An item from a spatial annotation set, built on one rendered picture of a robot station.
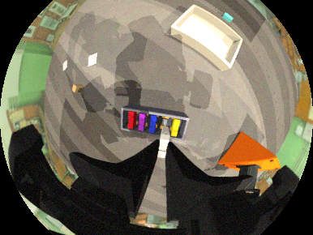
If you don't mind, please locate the small cyan block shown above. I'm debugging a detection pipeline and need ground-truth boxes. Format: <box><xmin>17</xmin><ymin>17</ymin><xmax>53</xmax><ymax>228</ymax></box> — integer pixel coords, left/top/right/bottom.
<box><xmin>222</xmin><ymin>13</ymin><xmax>234</xmax><ymax>23</ymax></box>

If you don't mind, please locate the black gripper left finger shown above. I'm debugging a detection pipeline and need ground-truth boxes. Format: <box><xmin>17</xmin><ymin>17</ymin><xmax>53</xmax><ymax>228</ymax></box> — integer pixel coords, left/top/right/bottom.
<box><xmin>69</xmin><ymin>140</ymin><xmax>160</xmax><ymax>219</ymax></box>

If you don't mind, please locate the yellow fuse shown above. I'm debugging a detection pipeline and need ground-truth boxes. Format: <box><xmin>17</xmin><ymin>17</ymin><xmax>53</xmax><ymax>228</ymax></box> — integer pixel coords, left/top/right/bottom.
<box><xmin>172</xmin><ymin>118</ymin><xmax>180</xmax><ymax>137</ymax></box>

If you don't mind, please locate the white fuse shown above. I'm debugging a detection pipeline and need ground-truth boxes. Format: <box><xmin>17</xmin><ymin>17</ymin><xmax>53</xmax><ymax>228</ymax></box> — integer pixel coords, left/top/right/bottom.
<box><xmin>157</xmin><ymin>124</ymin><xmax>170</xmax><ymax>157</ymax></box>

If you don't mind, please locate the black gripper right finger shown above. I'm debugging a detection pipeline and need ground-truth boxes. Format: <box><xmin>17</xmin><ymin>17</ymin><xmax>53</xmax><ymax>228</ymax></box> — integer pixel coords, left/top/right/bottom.
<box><xmin>165</xmin><ymin>141</ymin><xmax>254</xmax><ymax>223</ymax></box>

